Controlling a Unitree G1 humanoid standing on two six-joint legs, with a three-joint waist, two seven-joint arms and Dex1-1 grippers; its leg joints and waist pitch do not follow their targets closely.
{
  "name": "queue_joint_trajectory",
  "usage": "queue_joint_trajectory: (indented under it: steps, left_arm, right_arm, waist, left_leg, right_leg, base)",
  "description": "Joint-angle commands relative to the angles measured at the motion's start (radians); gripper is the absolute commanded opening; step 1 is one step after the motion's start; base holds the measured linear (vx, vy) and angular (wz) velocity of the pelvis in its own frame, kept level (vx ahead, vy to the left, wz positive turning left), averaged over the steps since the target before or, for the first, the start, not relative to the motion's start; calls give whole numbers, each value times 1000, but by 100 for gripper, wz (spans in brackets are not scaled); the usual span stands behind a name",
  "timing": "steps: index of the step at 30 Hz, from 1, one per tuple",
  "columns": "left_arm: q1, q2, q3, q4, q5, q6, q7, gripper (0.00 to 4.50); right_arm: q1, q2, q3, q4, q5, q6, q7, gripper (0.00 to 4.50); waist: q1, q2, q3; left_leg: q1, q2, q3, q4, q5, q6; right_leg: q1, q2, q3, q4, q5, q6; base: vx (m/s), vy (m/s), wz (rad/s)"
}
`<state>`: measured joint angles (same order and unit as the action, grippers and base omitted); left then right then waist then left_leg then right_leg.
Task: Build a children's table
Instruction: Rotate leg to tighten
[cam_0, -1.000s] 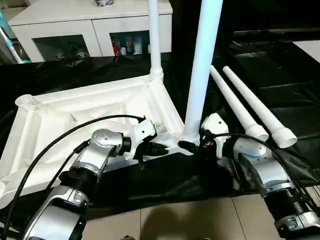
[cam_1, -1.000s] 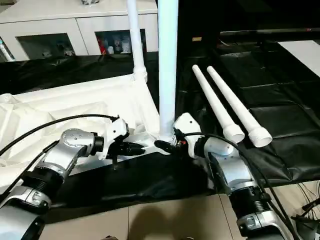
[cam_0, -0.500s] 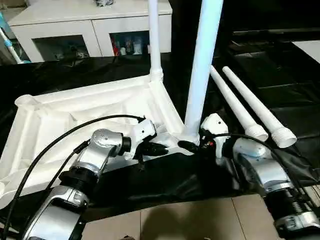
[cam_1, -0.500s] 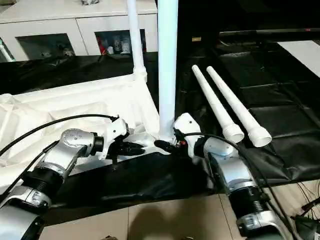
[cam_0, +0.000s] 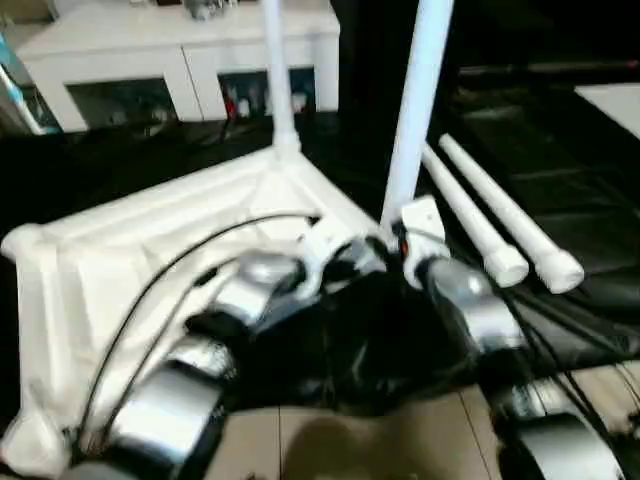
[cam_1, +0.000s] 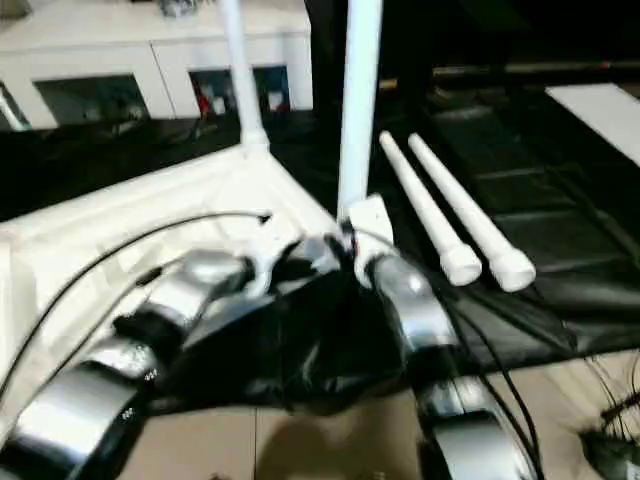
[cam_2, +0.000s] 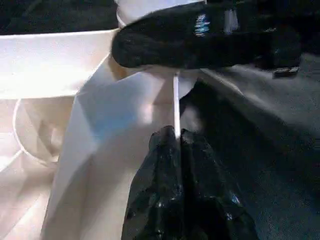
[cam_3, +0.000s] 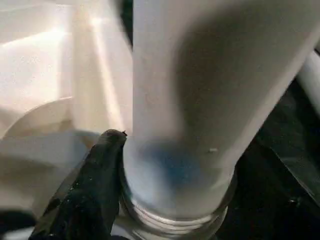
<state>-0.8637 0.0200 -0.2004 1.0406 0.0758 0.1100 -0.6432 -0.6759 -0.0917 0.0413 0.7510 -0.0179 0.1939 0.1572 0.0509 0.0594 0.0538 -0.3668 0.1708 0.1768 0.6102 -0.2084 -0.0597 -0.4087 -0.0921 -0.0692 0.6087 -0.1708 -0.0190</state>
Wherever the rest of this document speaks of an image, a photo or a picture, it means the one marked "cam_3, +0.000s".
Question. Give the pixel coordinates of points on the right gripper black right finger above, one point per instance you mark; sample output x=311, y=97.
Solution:
x=285, y=210

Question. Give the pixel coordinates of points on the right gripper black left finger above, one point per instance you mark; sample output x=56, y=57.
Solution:
x=87, y=195

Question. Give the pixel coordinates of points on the white plastic table top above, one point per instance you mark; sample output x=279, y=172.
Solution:
x=50, y=75

